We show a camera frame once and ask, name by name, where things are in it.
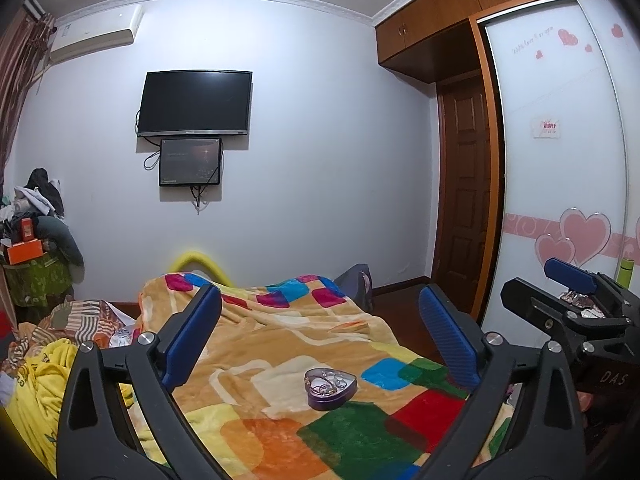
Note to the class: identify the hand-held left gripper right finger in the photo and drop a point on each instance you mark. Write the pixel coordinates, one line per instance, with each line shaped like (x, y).
(450, 340)

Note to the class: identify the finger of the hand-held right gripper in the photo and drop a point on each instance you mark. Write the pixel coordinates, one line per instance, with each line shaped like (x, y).
(532, 300)
(570, 272)

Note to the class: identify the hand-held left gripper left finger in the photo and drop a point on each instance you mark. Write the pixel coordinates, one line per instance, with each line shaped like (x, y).
(192, 335)

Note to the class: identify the group of small rings and earrings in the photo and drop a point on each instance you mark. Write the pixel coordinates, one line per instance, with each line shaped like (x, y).
(340, 380)

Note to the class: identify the purple heart-shaped jewelry box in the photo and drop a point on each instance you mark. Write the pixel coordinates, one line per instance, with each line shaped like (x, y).
(332, 400)

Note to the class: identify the green bottle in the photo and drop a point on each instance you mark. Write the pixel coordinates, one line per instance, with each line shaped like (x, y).
(625, 272)

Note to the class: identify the white patterned cloth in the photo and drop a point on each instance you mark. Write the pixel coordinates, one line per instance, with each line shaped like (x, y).
(121, 337)

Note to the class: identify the yellow foam hoop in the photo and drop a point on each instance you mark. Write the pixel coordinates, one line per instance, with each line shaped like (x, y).
(192, 258)

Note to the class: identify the white heart-patterned sliding door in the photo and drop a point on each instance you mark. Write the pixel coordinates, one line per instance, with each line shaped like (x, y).
(550, 190)
(631, 125)

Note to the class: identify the colourful checked blanket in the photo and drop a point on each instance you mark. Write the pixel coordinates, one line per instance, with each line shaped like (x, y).
(280, 340)

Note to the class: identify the striped brown blanket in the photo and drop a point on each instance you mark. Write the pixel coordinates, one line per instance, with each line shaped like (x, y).
(85, 315)

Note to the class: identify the grey bag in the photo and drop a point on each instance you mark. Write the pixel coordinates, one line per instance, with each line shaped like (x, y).
(355, 285)

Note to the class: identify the dark wooden door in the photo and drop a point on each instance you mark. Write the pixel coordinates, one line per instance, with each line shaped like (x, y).
(462, 195)

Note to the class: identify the white and pink card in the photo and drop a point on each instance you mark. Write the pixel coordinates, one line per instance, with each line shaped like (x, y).
(546, 129)

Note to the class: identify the green patterned bag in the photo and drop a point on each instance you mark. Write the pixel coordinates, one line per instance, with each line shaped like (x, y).
(37, 282)

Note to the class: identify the yellow printed blanket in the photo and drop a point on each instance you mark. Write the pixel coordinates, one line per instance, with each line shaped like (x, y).
(35, 390)

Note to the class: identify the orange box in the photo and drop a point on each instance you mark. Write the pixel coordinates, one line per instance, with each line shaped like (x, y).
(25, 251)

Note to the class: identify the red cloth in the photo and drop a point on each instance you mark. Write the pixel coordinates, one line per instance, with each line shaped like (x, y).
(5, 325)

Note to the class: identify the small red box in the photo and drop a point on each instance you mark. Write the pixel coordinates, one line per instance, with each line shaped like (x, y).
(27, 230)

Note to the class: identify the pile of dark clothes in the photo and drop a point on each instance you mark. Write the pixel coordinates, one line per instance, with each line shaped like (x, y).
(45, 190)

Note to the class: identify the wooden overhead cabinet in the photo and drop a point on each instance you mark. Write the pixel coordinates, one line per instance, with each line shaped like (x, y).
(430, 20)

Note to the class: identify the white air conditioner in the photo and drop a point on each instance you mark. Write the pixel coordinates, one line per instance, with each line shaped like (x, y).
(95, 32)

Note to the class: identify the orange wooden wardrobe frame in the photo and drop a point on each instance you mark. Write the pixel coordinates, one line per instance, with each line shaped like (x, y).
(492, 160)

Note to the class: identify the small black wall monitor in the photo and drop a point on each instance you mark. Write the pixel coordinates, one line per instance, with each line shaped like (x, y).
(190, 160)

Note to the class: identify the black wall television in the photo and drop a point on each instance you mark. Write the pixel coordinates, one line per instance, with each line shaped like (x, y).
(195, 102)

